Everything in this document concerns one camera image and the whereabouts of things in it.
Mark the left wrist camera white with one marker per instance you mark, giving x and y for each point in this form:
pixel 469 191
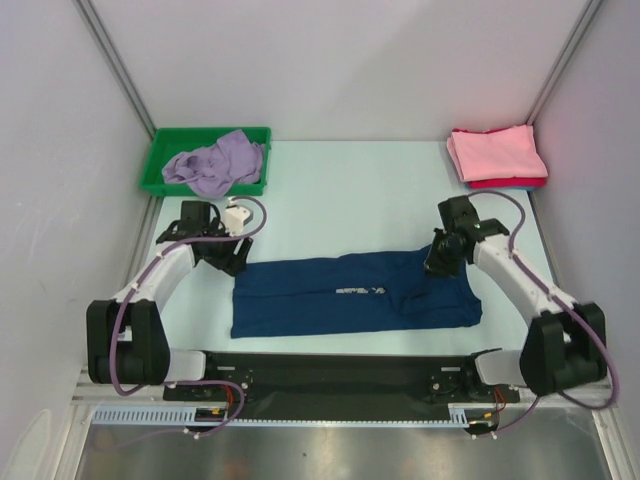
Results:
pixel 236 217

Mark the grey slotted cable duct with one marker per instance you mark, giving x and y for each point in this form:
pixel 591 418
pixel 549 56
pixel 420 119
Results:
pixel 208 417

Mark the aluminium frame rail front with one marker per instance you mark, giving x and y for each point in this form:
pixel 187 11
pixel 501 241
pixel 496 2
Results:
pixel 443 385

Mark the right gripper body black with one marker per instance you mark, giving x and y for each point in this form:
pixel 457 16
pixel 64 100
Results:
pixel 440 257

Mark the navy blue t shirt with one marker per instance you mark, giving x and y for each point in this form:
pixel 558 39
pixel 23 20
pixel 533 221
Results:
pixel 353 293

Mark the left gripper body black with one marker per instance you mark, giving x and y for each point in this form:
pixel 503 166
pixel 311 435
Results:
pixel 218 251

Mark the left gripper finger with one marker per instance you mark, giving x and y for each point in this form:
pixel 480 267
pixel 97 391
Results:
pixel 243 251
pixel 231 265

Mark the pink folded t shirt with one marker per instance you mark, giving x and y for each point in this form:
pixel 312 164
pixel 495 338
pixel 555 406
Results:
pixel 498 154

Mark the green plastic bin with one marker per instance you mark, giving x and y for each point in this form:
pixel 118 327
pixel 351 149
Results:
pixel 168 142

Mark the red folded t shirt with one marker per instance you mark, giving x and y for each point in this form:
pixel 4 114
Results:
pixel 526 183

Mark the left aluminium corner post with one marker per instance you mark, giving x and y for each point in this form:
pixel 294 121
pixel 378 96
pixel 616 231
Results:
pixel 109 51

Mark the right aluminium corner post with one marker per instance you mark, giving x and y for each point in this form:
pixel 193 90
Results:
pixel 579 31

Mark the lilac t shirt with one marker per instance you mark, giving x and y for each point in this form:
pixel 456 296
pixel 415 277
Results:
pixel 211 171

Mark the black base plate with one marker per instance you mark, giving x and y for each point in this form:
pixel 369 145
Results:
pixel 352 366

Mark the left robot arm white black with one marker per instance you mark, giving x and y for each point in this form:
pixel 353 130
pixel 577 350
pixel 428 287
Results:
pixel 126 339

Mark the aluminium corner post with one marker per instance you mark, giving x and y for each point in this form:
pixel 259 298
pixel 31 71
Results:
pixel 579 31
pixel 109 51

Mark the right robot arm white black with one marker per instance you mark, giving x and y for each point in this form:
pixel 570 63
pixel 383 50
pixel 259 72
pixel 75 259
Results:
pixel 565 342

